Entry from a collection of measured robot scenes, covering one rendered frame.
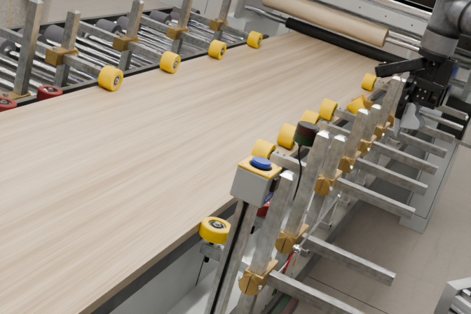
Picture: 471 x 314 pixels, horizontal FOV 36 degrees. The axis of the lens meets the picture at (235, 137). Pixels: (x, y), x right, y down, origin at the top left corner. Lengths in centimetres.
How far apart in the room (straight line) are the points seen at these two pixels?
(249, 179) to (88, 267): 40
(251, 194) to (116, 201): 53
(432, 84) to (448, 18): 15
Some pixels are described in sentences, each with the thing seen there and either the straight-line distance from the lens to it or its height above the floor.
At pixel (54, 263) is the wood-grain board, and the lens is 156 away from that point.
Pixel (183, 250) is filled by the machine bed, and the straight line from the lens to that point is 188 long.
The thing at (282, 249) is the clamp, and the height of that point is 84.
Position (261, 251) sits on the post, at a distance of 176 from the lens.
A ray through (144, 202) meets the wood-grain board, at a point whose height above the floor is 90.
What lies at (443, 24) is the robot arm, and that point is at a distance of 164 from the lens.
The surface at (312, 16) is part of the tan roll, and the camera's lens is 455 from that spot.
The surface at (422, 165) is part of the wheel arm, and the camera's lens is 269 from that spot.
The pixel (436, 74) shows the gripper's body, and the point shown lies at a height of 144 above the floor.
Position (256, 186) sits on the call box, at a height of 119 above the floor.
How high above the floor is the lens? 174
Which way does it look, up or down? 20 degrees down
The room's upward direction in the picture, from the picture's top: 17 degrees clockwise
